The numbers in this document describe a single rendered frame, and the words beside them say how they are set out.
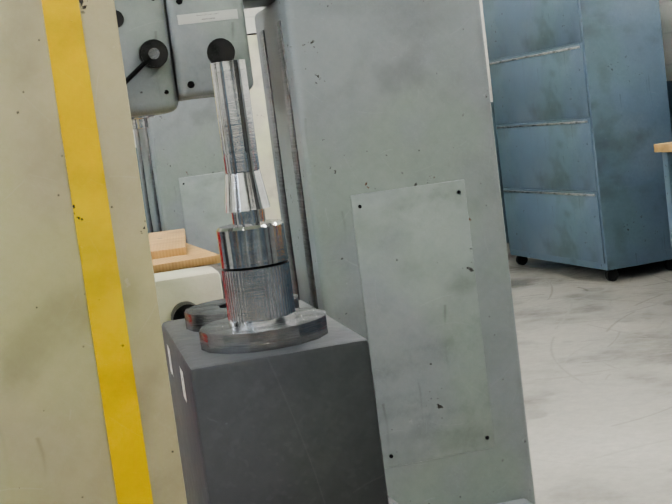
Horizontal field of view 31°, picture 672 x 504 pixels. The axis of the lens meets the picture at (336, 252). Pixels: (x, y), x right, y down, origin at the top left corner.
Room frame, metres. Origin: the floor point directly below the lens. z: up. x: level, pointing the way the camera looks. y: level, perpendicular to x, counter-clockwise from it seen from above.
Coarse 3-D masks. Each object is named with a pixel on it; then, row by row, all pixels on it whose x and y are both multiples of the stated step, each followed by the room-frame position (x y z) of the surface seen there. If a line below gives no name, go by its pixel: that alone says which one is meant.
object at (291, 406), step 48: (192, 336) 0.88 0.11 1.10; (240, 336) 0.79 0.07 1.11; (288, 336) 0.79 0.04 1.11; (336, 336) 0.81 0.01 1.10; (192, 384) 0.76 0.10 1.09; (240, 384) 0.77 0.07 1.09; (288, 384) 0.77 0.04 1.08; (336, 384) 0.78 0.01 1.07; (192, 432) 0.81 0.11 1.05; (240, 432) 0.76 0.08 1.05; (288, 432) 0.77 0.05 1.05; (336, 432) 0.78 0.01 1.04; (192, 480) 0.87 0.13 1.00; (240, 480) 0.76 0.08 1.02; (288, 480) 0.77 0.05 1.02; (336, 480) 0.78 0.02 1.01; (384, 480) 0.78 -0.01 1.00
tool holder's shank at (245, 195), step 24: (216, 72) 0.82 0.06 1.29; (240, 72) 0.82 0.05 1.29; (216, 96) 0.82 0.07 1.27; (240, 96) 0.82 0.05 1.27; (240, 120) 0.82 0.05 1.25; (240, 144) 0.82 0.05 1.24; (240, 168) 0.82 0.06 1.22; (240, 192) 0.82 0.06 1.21; (264, 192) 0.83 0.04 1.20; (240, 216) 0.82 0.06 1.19; (264, 216) 0.83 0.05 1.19
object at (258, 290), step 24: (264, 240) 0.81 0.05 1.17; (240, 264) 0.81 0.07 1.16; (264, 264) 0.81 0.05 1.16; (288, 264) 0.83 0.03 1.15; (240, 288) 0.81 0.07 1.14; (264, 288) 0.81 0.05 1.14; (288, 288) 0.82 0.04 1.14; (240, 312) 0.81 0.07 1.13; (264, 312) 0.81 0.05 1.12; (288, 312) 0.82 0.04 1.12
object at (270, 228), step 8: (232, 224) 0.84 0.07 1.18; (256, 224) 0.82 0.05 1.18; (264, 224) 0.81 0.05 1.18; (272, 224) 0.81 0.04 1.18; (280, 224) 0.82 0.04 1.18; (216, 232) 0.83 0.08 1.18; (224, 232) 0.81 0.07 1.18; (232, 232) 0.81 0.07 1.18; (240, 232) 0.81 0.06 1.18; (248, 232) 0.81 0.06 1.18; (256, 232) 0.81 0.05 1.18; (264, 232) 0.81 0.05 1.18; (272, 232) 0.81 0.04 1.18; (280, 232) 0.82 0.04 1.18; (224, 240) 0.81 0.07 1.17; (232, 240) 0.81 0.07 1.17; (240, 240) 0.81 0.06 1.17; (248, 240) 0.81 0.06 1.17
